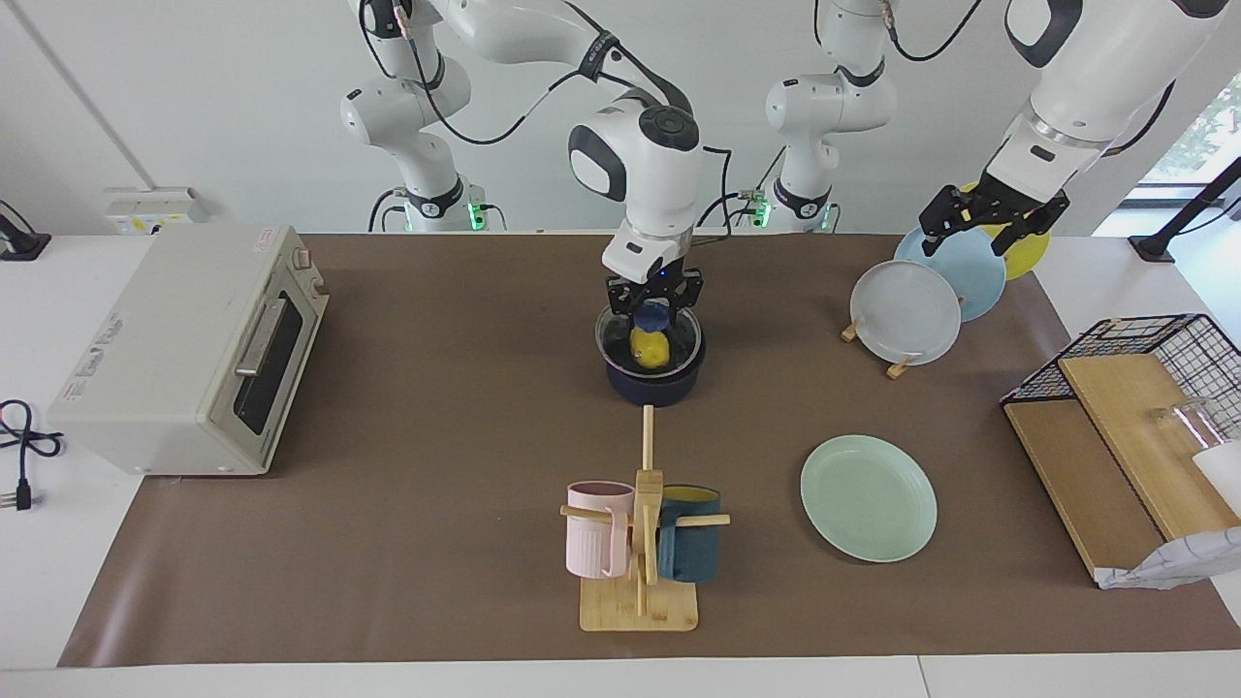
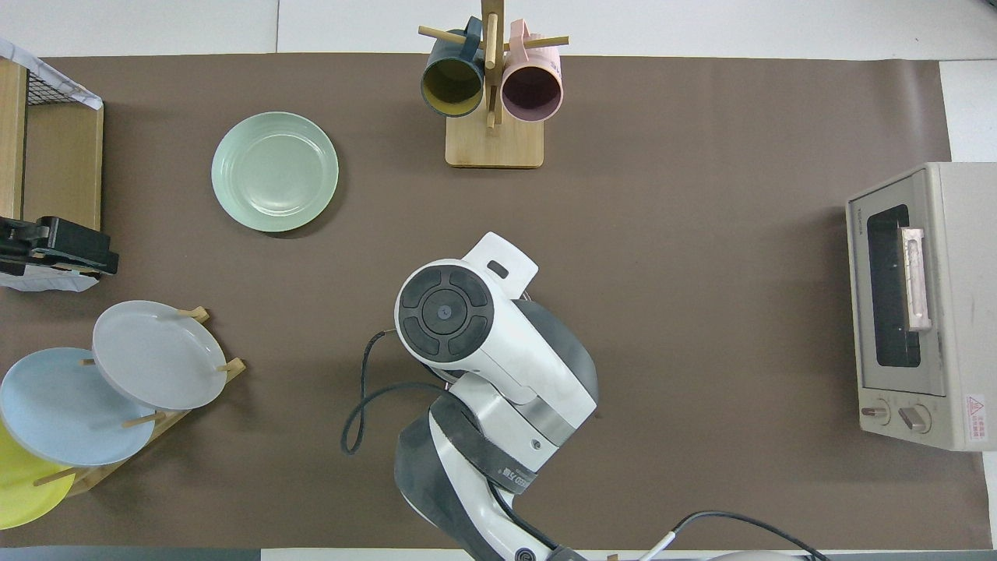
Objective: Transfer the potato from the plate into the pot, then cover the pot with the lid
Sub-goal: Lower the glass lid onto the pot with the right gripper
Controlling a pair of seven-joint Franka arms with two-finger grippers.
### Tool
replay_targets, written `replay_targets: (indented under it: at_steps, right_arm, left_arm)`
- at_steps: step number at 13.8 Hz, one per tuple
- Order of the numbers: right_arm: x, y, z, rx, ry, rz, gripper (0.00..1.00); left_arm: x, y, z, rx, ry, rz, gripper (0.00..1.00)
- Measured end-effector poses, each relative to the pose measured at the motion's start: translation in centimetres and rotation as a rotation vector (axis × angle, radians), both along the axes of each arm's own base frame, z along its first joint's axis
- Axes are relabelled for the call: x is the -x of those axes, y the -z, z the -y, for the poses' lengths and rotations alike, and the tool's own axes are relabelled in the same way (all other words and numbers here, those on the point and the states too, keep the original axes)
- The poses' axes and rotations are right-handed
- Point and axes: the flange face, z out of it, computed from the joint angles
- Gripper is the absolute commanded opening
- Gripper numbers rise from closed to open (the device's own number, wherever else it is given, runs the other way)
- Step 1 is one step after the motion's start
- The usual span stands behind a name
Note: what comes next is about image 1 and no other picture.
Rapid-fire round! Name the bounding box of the glass lid with blue knob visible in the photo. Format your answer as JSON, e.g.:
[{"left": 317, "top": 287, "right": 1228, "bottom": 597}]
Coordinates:
[{"left": 594, "top": 301, "right": 702, "bottom": 375}]

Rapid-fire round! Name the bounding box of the pale green plate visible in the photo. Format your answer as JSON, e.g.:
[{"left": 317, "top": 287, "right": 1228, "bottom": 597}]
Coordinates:
[{"left": 801, "top": 434, "right": 939, "bottom": 563}]

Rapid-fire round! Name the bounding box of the dark teal mug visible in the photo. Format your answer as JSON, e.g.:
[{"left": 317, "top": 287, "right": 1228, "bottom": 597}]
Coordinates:
[{"left": 657, "top": 485, "right": 723, "bottom": 584}]

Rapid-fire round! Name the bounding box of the pink ribbed mug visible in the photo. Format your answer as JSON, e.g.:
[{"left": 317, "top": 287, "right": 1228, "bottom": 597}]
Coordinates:
[{"left": 566, "top": 481, "right": 636, "bottom": 580}]

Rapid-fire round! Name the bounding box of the wooden mug tree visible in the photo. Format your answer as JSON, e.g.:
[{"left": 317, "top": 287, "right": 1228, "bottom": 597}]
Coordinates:
[{"left": 559, "top": 405, "right": 731, "bottom": 633}]

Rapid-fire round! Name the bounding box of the wooden plate rack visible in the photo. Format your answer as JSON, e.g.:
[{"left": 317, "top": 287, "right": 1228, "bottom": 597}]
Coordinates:
[{"left": 841, "top": 310, "right": 917, "bottom": 379}]

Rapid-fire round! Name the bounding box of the white power strip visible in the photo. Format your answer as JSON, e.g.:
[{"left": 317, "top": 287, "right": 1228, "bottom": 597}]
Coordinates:
[{"left": 105, "top": 187, "right": 209, "bottom": 236}]

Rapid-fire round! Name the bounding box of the grey plate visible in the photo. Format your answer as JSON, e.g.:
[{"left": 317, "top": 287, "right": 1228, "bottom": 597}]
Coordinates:
[{"left": 850, "top": 260, "right": 963, "bottom": 367}]

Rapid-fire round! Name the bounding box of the white crumpled cloth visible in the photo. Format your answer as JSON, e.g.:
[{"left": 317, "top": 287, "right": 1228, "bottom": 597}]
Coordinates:
[{"left": 1096, "top": 526, "right": 1241, "bottom": 590}]

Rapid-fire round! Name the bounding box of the black wire basket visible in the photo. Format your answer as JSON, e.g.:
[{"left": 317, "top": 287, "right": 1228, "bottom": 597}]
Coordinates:
[{"left": 1002, "top": 313, "right": 1241, "bottom": 447}]

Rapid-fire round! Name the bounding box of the clear drinking glass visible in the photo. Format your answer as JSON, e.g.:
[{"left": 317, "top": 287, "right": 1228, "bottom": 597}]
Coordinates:
[{"left": 1152, "top": 397, "right": 1225, "bottom": 459}]

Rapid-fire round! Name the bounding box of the black pot with purple handle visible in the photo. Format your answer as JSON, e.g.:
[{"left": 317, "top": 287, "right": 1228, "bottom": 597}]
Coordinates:
[{"left": 596, "top": 310, "right": 707, "bottom": 408}]

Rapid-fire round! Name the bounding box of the wooden shelf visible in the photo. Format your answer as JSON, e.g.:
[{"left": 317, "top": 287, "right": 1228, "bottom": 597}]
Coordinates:
[{"left": 1002, "top": 351, "right": 1241, "bottom": 583}]

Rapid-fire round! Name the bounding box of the light blue plate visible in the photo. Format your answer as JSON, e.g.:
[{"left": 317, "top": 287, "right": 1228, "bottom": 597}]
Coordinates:
[{"left": 894, "top": 225, "right": 1007, "bottom": 323}]

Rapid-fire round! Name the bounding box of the black power cable with plug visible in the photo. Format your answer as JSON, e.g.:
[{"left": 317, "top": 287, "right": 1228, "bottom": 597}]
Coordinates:
[{"left": 0, "top": 399, "right": 65, "bottom": 512}]

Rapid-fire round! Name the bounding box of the yellow plate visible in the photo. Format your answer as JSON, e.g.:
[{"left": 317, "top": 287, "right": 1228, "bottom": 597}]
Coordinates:
[{"left": 960, "top": 180, "right": 1052, "bottom": 282}]

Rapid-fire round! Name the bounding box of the beige toaster oven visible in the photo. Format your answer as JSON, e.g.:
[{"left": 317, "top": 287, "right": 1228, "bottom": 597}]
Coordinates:
[{"left": 47, "top": 225, "right": 331, "bottom": 476}]

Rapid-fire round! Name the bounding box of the black desk clamp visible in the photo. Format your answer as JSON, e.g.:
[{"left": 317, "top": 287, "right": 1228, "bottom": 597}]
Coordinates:
[{"left": 0, "top": 201, "right": 51, "bottom": 261}]

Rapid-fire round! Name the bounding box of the white cup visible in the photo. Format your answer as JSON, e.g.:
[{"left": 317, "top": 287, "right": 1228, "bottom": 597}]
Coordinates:
[{"left": 1193, "top": 441, "right": 1241, "bottom": 515}]

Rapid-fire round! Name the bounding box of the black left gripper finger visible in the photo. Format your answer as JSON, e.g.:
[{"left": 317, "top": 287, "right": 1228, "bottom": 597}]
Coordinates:
[
  {"left": 1003, "top": 218, "right": 1053, "bottom": 255},
  {"left": 919, "top": 208, "right": 956, "bottom": 258}
]

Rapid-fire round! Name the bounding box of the yellow potato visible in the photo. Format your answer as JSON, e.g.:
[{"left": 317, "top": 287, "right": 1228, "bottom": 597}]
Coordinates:
[{"left": 630, "top": 328, "right": 673, "bottom": 369}]

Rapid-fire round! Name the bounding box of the brown table mat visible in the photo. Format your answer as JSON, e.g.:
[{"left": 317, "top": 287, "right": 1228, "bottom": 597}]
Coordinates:
[{"left": 58, "top": 233, "right": 1241, "bottom": 668}]

